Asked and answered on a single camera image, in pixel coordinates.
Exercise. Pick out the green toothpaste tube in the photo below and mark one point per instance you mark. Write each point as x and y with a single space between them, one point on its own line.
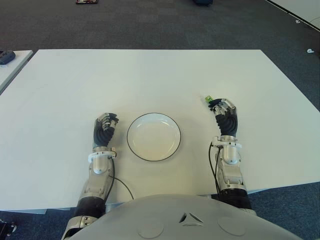
207 99

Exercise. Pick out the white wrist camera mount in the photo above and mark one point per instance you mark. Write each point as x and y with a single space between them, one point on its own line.
226 143
100 155

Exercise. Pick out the small white floor object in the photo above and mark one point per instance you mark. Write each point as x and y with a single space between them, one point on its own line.
310 51

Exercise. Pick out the red black item on floor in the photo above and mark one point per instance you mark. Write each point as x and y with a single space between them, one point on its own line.
87 1

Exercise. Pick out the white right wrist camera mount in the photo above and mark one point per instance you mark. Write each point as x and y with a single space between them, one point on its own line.
226 143

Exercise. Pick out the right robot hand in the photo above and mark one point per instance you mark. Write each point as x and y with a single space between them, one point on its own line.
228 123

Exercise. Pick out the grey robot torso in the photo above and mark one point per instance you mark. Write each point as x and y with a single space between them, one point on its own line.
190 220

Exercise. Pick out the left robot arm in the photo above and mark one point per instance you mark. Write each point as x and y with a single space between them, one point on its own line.
96 185

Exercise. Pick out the white plate with dark rim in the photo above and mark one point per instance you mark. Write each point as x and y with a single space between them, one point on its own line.
153 137

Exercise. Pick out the black robot leg part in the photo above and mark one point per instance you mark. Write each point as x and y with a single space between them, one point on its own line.
7 226

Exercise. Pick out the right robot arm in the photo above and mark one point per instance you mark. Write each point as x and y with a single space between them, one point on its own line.
231 175

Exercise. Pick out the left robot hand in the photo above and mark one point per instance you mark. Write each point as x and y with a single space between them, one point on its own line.
102 135

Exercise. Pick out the dark controller device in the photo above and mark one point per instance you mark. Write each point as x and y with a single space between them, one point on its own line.
5 57

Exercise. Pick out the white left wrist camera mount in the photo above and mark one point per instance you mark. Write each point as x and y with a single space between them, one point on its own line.
100 155

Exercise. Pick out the white neighbouring desk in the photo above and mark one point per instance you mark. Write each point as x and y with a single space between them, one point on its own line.
300 10

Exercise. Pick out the white side table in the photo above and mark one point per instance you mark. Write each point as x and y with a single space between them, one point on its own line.
12 72

